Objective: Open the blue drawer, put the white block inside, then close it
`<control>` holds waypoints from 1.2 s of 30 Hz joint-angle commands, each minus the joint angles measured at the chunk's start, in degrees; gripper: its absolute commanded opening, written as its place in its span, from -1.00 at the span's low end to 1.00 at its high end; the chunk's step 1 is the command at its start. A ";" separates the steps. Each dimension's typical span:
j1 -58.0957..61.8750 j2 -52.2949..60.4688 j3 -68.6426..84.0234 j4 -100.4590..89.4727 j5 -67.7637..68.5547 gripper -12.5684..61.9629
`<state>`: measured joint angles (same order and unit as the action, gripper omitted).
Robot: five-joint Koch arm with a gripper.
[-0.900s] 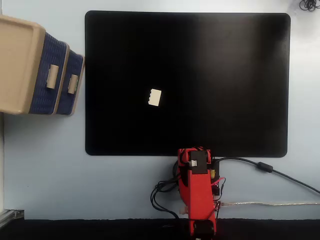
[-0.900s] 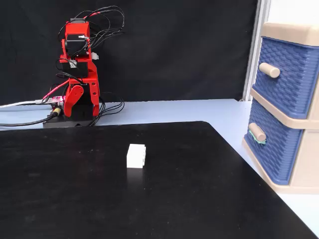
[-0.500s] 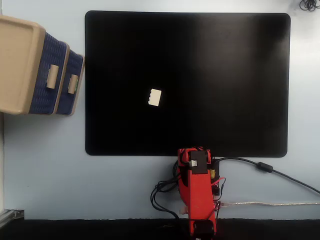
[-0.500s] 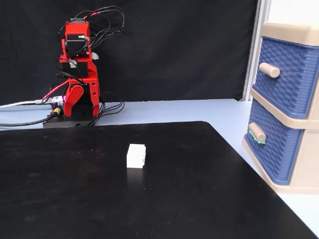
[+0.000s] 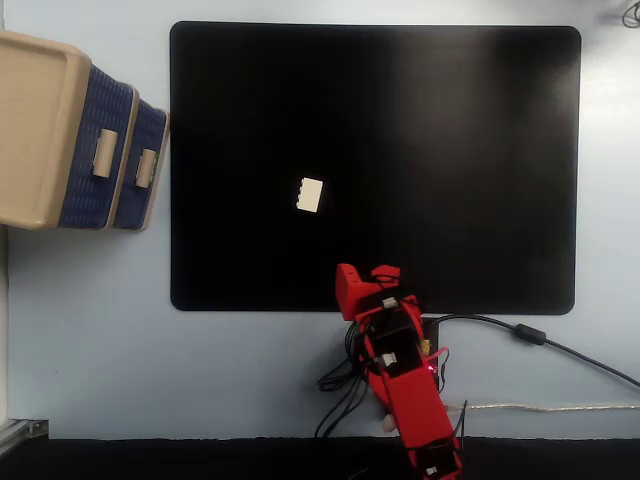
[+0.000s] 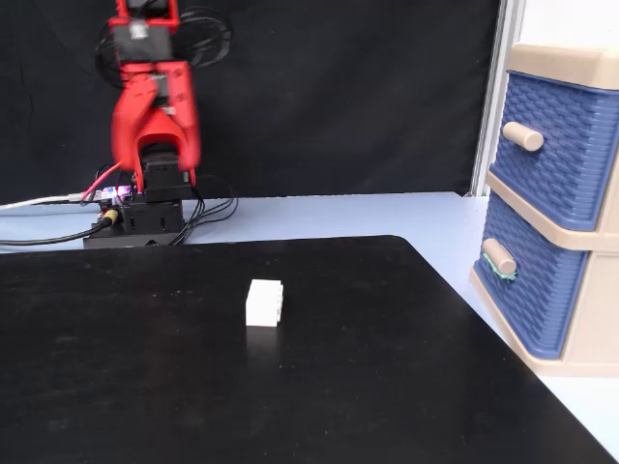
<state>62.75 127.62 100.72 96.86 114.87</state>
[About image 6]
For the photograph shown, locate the white toy block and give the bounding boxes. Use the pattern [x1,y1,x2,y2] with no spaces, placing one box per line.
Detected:
[245,278,285,329]

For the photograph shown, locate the blue woven drawer banded knob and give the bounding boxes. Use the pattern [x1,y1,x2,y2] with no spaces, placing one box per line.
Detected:
[472,191,591,362]

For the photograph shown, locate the blue woven drawer plain knob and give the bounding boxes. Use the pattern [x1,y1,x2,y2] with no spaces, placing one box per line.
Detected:
[487,70,619,232]

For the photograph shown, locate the black table mat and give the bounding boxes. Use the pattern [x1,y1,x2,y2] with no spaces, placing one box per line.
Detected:
[0,234,618,464]

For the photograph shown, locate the lit controller circuit board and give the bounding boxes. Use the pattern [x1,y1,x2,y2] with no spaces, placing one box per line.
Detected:
[95,184,134,205]

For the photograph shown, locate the green rubber band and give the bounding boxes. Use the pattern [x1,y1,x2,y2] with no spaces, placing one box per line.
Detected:
[480,250,519,283]

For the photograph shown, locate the black cable bundle at base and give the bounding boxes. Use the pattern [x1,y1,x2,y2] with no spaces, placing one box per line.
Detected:
[168,173,240,246]

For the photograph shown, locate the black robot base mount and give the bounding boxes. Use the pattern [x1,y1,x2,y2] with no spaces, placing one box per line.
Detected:
[82,144,197,250]

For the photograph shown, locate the red power wire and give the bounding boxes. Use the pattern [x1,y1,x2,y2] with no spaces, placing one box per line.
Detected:
[79,160,125,202]

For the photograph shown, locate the black servo cable loops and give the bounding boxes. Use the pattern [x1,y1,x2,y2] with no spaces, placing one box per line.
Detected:
[93,6,234,89]

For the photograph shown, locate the white aluminium post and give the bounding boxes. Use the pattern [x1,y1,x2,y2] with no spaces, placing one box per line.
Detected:
[462,0,526,198]

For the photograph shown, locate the black power cable yellow plug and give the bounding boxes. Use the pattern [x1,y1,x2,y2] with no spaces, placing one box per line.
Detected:
[0,208,121,247]

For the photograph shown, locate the white USB cable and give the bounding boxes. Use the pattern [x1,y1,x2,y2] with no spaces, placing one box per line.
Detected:
[0,191,104,212]

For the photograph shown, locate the beige drawer cabinet frame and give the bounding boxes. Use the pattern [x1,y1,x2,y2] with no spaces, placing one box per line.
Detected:
[468,42,619,379]

